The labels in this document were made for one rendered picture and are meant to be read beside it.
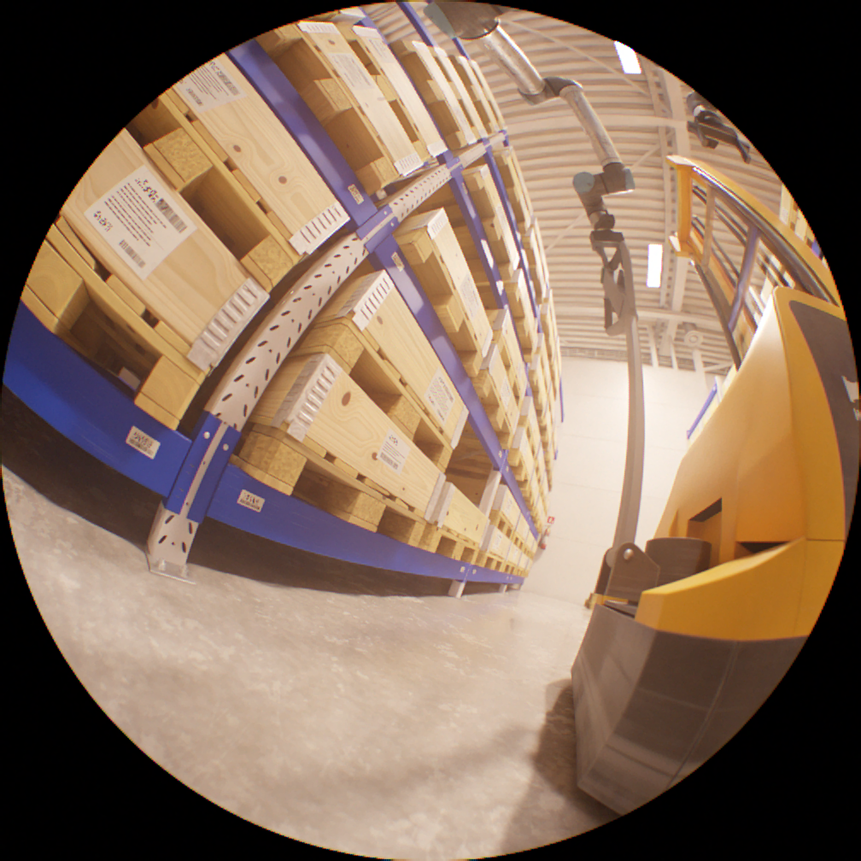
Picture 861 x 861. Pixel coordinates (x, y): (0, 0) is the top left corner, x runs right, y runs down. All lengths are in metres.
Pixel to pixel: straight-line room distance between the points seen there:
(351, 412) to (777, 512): 0.91
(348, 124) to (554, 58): 6.66
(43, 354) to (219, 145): 0.53
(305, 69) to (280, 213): 0.69
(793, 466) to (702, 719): 0.31
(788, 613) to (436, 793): 0.43
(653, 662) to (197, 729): 0.50
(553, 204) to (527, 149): 1.54
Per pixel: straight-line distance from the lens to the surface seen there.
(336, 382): 0.75
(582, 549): 6.28
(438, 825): 0.40
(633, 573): 0.65
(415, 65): 2.04
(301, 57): 1.28
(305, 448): 0.71
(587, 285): 8.98
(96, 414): 0.66
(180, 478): 0.68
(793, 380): 0.55
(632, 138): 7.80
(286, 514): 0.81
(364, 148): 1.17
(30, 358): 0.70
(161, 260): 0.63
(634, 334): 0.98
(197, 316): 0.62
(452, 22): 1.10
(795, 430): 0.49
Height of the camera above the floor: 0.30
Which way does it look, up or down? 21 degrees up
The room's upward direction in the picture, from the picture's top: 22 degrees clockwise
